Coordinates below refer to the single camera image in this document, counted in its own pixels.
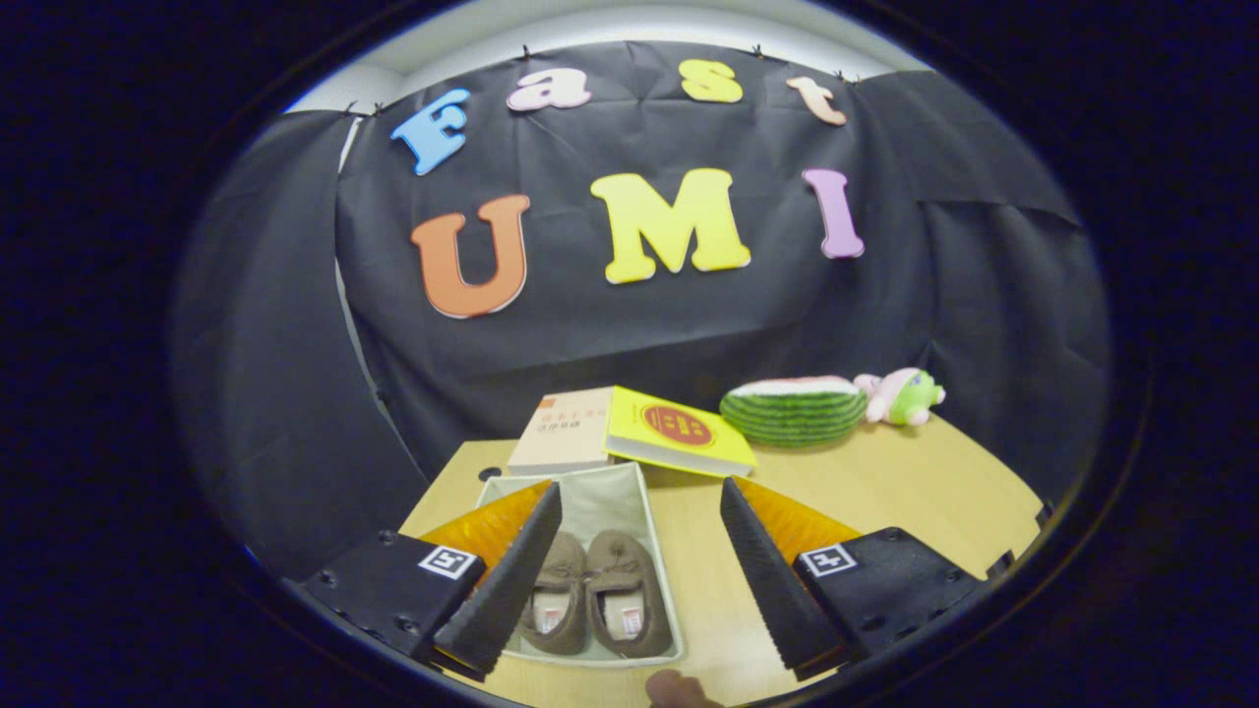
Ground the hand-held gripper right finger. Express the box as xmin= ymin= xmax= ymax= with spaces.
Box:
xmin=720 ymin=477 xmax=985 ymax=682

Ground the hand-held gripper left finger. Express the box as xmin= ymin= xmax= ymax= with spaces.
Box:
xmin=300 ymin=482 xmax=564 ymax=682

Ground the brown suede shoe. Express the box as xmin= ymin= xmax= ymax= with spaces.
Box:
xmin=585 ymin=529 xmax=674 ymax=659
xmin=518 ymin=531 xmax=591 ymax=656

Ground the grey-green fabric storage box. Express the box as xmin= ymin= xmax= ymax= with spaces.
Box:
xmin=472 ymin=461 xmax=687 ymax=670

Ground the beige book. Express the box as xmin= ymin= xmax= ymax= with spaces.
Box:
xmin=507 ymin=385 xmax=617 ymax=478

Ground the watermelon slice plush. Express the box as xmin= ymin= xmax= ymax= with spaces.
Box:
xmin=719 ymin=376 xmax=869 ymax=449

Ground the yellow book with red label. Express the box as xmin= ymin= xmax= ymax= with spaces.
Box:
xmin=602 ymin=385 xmax=758 ymax=480

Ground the pink and green plush toy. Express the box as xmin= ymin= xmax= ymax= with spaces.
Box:
xmin=853 ymin=368 xmax=947 ymax=428

